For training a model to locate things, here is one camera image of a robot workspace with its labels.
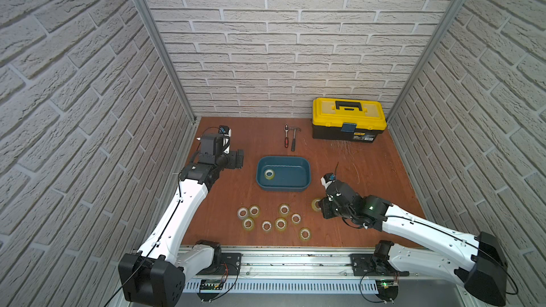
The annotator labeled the left aluminium corner post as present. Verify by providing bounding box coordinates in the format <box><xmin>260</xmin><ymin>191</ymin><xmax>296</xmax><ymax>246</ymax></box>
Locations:
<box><xmin>133</xmin><ymin>0</ymin><xmax>197</xmax><ymax>125</ymax></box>

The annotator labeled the red handled ratchet wrench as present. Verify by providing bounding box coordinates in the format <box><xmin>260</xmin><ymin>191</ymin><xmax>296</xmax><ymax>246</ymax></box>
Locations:
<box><xmin>284</xmin><ymin>125</ymin><xmax>291</xmax><ymax>149</ymax></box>

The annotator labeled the clear white tape roll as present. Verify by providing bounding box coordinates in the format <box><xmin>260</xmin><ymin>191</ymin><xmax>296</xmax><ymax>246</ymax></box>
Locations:
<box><xmin>237</xmin><ymin>207</ymin><xmax>249</xmax><ymax>220</ymax></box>

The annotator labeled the teal plastic storage box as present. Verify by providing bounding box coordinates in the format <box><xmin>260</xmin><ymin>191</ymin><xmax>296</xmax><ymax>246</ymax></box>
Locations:
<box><xmin>256</xmin><ymin>156</ymin><xmax>311</xmax><ymax>192</ymax></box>

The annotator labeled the right aluminium corner post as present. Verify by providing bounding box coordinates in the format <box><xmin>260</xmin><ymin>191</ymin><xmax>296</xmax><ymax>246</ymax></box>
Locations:
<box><xmin>386</xmin><ymin>0</ymin><xmax>466</xmax><ymax>124</ymax></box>

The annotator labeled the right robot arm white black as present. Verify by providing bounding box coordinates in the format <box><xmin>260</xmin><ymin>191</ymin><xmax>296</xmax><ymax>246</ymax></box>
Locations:
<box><xmin>319</xmin><ymin>173</ymin><xmax>508</xmax><ymax>306</ymax></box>

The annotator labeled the yellow tape roll lowest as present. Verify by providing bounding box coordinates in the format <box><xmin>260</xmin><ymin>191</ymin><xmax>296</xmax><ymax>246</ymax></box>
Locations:
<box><xmin>299</xmin><ymin>227</ymin><xmax>312</xmax><ymax>242</ymax></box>

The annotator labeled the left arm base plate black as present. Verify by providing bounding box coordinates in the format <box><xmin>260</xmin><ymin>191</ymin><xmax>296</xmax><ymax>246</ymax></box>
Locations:
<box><xmin>198</xmin><ymin>252</ymin><xmax>242</xmax><ymax>276</ymax></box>

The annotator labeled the yellow tape roll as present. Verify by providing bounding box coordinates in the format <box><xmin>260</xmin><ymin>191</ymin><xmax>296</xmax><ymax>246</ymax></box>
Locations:
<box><xmin>311</xmin><ymin>198</ymin><xmax>322</xmax><ymax>212</ymax></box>
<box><xmin>274</xmin><ymin>217</ymin><xmax>287</xmax><ymax>232</ymax></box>
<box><xmin>279</xmin><ymin>203</ymin><xmax>291</xmax><ymax>217</ymax></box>
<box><xmin>291</xmin><ymin>213</ymin><xmax>301</xmax><ymax>225</ymax></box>
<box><xmin>248</xmin><ymin>205</ymin><xmax>261</xmax><ymax>218</ymax></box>
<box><xmin>264</xmin><ymin>169</ymin><xmax>275</xmax><ymax>181</ymax></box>
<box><xmin>243</xmin><ymin>217</ymin><xmax>255</xmax><ymax>232</ymax></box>
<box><xmin>261</xmin><ymin>220</ymin><xmax>274</xmax><ymax>233</ymax></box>

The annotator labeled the aluminium corner post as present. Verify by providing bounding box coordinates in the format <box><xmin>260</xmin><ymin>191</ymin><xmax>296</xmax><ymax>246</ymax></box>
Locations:
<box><xmin>133</xmin><ymin>0</ymin><xmax>197</xmax><ymax>125</ymax></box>
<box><xmin>386</xmin><ymin>0</ymin><xmax>466</xmax><ymax>124</ymax></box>

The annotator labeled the right controller board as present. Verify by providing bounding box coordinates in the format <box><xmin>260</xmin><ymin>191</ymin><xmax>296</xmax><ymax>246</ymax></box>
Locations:
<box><xmin>375</xmin><ymin>280</ymin><xmax>399</xmax><ymax>304</ymax></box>

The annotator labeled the small black handled hammer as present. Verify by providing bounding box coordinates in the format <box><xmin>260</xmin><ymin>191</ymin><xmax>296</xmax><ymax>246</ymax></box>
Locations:
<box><xmin>290</xmin><ymin>126</ymin><xmax>301</xmax><ymax>152</ymax></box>

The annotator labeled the yellow black toolbox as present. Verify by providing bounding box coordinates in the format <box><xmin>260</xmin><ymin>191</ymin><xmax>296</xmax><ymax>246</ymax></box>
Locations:
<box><xmin>312</xmin><ymin>98</ymin><xmax>387</xmax><ymax>143</ymax></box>

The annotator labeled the controller board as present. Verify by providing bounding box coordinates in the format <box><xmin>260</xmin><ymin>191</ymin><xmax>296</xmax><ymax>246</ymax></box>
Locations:
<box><xmin>197</xmin><ymin>279</ymin><xmax>225</xmax><ymax>302</ymax></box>
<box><xmin>375</xmin><ymin>280</ymin><xmax>399</xmax><ymax>304</ymax></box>

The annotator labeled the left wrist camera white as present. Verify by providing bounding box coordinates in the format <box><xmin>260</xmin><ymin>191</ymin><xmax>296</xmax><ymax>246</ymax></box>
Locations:
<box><xmin>218</xmin><ymin>125</ymin><xmax>232</xmax><ymax>154</ymax></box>

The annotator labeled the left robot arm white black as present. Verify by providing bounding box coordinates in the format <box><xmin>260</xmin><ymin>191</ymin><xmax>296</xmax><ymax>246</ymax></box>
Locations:
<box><xmin>118</xmin><ymin>150</ymin><xmax>244</xmax><ymax>306</ymax></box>

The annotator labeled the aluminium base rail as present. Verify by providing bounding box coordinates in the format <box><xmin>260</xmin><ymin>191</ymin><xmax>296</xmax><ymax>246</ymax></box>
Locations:
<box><xmin>127</xmin><ymin>246</ymin><xmax>470</xmax><ymax>282</ymax></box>

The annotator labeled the left controller board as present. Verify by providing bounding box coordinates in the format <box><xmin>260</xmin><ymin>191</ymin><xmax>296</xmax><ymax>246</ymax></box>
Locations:
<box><xmin>197</xmin><ymin>279</ymin><xmax>225</xmax><ymax>302</ymax></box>

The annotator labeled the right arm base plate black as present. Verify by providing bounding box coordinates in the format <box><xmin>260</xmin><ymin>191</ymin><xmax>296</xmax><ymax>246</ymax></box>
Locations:
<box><xmin>349</xmin><ymin>254</ymin><xmax>410</xmax><ymax>277</ymax></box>

